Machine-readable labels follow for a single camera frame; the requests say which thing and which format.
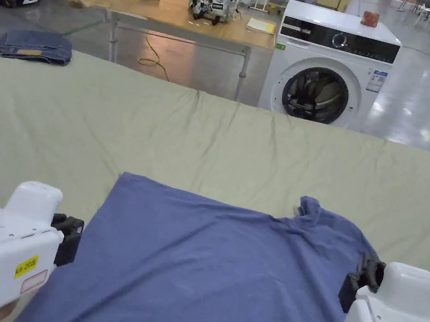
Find blue shirt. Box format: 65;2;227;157
12;150;389;322

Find white washing machine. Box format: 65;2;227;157
256;0;407;137

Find bed with pale green sheet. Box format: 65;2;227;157
0;37;430;322

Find person's left hand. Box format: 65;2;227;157
0;295;26;322

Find yellow cable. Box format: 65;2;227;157
135;31;180;82

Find folded blue jeans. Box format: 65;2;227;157
0;24;76;69

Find wooden table with backpack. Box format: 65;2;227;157
54;0;283;106

